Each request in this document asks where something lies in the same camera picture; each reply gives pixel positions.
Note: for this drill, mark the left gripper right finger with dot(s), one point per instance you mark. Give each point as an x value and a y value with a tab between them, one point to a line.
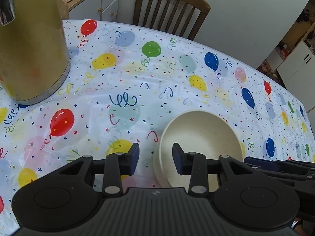
206	175

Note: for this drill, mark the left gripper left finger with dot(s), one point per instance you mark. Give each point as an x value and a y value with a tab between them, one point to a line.
112	168

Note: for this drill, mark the cream round bowl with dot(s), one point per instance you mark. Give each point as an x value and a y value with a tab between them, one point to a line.
195	131

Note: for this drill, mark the balloon pattern tablecloth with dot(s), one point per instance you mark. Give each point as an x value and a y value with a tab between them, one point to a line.
125	85

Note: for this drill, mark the gold thermos jug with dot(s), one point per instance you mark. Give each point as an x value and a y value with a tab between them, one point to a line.
34	56

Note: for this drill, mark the brown wooden chair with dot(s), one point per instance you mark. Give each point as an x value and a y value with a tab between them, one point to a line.
172	16

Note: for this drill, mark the wooden top side cabinet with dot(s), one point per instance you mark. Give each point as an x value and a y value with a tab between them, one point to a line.
104	10

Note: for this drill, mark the white wall cabinet unit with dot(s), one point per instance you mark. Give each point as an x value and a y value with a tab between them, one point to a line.
297	69

